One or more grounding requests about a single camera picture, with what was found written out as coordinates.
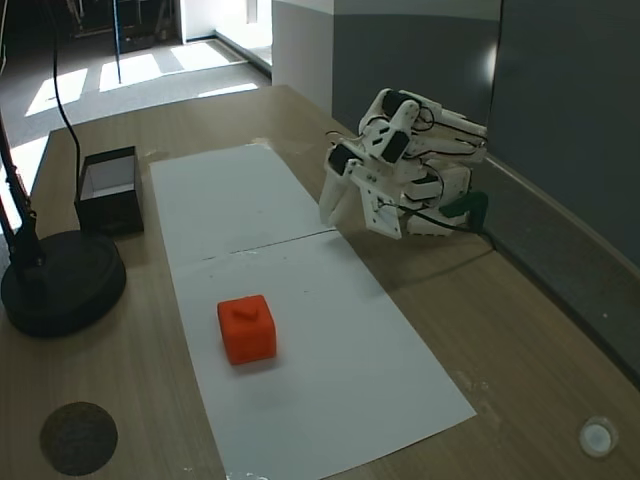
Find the green clamp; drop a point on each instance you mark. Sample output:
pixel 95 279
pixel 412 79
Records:
pixel 467 204

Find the black desk lamp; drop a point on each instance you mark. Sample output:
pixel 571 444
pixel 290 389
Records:
pixel 60 285

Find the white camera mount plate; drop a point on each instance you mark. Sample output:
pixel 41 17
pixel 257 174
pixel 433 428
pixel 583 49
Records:
pixel 382 220

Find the white paper sheet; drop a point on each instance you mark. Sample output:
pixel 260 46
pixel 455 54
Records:
pixel 225 200
pixel 320 350

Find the dark brown open box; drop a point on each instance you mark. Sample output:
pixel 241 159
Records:
pixel 107 210

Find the orange cube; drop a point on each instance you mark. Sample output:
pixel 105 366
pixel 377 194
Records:
pixel 247 330

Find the white round table cap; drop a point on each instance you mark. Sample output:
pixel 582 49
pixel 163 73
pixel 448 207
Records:
pixel 597 436

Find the blue pole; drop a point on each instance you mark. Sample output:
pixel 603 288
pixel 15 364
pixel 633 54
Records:
pixel 118 45

